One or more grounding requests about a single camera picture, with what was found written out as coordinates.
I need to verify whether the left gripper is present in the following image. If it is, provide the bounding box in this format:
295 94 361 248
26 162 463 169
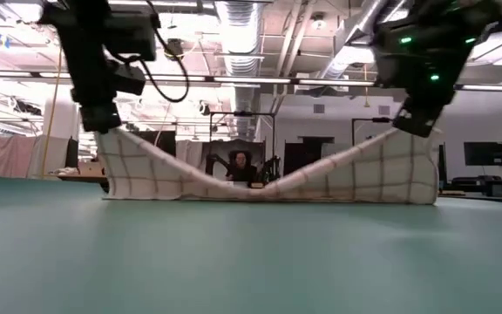
64 59 148 134

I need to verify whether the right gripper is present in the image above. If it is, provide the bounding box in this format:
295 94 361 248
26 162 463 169
372 17 479 140

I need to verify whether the white red-checked towel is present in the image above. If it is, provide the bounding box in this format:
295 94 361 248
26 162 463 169
95 126 439 206

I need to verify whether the white pillar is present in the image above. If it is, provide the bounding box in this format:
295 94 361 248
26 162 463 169
43 96 81 140

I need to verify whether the black monitor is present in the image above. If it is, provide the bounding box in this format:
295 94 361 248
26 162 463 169
463 141 502 167

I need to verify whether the black background table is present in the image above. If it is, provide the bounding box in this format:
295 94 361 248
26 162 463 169
440 174 502 197

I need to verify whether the pink curtain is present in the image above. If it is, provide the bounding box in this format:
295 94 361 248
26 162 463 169
0 134 45 180

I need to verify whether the grey backdrop panel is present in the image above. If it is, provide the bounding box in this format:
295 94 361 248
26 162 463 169
200 138 266 180

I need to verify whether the dark panel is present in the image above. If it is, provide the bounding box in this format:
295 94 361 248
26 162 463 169
283 136 336 176

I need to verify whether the person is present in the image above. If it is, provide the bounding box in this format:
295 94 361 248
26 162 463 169
226 150 259 183

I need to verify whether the long ceiling light bar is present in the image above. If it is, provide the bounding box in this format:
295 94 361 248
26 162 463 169
0 69 502 93

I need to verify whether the green table mat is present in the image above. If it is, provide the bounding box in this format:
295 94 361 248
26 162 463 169
0 174 502 314

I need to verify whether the narrow black frame stand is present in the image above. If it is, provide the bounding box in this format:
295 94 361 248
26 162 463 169
350 116 392 147

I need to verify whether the yellow hanging cable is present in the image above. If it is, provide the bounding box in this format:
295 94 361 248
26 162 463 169
40 47 64 180

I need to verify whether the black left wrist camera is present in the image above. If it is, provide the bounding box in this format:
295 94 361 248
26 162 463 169
102 11 159 62

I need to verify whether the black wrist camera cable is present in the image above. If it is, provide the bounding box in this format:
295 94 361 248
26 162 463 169
145 0 190 104

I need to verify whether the smooth silver ventilation duct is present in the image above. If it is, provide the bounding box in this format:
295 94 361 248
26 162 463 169
318 0 394 95

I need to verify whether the wide black frame stand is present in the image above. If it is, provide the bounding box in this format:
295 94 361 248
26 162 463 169
209 111 277 162

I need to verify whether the corrugated silver ventilation duct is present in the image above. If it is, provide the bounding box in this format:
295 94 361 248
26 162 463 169
214 0 264 140

